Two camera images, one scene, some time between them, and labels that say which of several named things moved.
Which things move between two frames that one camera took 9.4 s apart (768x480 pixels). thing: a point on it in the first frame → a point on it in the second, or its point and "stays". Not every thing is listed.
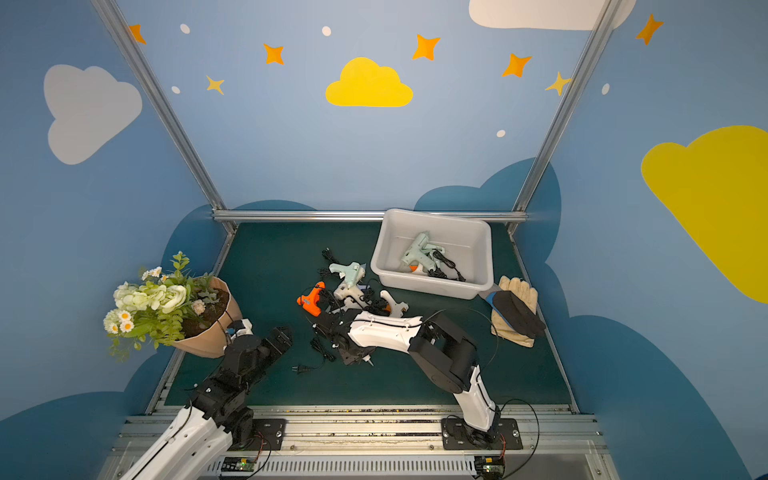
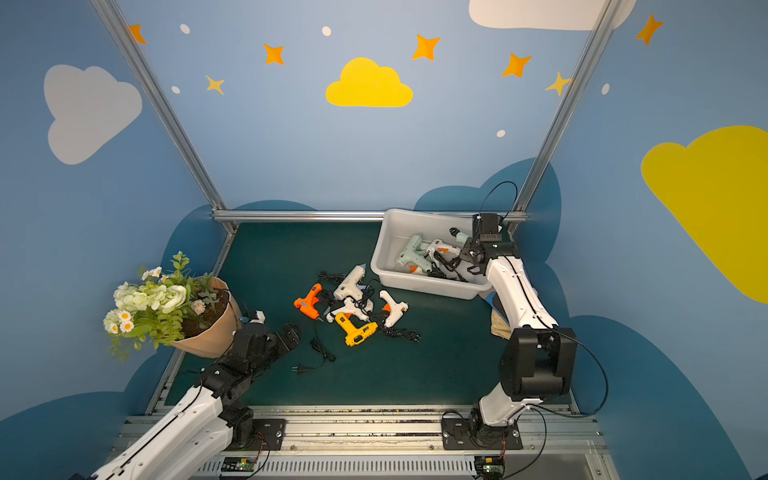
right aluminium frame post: x=563 y=113 stays
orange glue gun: x=309 y=301 stays
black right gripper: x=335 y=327 → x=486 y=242
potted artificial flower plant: x=178 y=309 stays
